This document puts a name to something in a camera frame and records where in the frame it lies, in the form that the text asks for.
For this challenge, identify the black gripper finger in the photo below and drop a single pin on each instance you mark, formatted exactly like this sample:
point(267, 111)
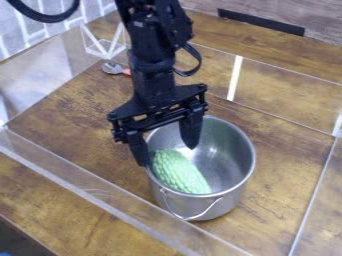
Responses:
point(140, 148)
point(190, 127)

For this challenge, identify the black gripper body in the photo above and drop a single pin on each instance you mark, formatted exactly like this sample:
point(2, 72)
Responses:
point(160, 103)

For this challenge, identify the green bumpy toy vegetable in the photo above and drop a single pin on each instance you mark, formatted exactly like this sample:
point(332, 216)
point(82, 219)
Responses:
point(178, 173)

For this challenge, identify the silver metal pot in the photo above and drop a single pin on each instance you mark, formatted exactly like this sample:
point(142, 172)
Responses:
point(225, 157)

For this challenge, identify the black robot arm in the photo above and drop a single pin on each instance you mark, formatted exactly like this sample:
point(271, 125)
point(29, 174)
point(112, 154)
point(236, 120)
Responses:
point(161, 30)

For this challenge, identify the red handled metal spoon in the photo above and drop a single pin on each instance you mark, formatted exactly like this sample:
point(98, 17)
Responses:
point(114, 69)

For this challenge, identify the clear acrylic enclosure panel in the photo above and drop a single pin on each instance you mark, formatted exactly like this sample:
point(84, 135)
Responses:
point(81, 215)

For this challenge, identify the black strip on wall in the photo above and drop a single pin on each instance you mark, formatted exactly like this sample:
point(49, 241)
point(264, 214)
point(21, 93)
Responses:
point(263, 22)

